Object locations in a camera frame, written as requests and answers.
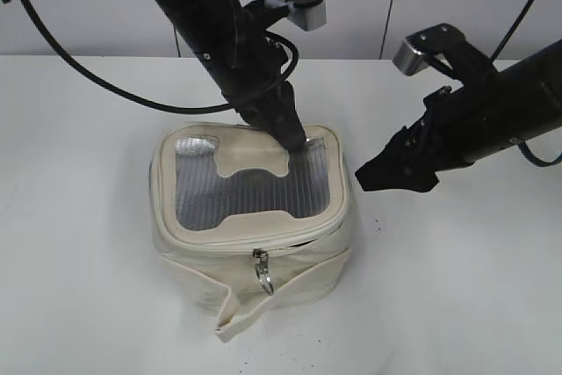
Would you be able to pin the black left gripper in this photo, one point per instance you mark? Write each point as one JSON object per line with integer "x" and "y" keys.
{"x": 245, "y": 62}

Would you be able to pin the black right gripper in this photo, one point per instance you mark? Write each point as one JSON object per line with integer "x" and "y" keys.
{"x": 481, "y": 118}

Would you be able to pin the cream bag with silver window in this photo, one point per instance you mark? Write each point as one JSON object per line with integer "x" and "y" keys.
{"x": 218, "y": 192}

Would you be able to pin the metal zipper pull with ring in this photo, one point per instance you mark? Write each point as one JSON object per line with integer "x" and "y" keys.
{"x": 261, "y": 268}

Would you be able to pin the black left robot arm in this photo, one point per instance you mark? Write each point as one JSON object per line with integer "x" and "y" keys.
{"x": 265, "y": 16}

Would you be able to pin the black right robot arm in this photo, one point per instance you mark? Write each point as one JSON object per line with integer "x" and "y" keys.
{"x": 541, "y": 93}

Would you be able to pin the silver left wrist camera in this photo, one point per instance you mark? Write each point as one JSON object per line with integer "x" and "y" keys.
{"x": 308, "y": 15}

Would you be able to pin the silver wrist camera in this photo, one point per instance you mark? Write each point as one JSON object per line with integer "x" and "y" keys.
{"x": 444, "y": 48}
{"x": 308, "y": 15}

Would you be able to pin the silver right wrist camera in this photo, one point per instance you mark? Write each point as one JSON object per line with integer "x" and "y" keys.
{"x": 444, "y": 48}

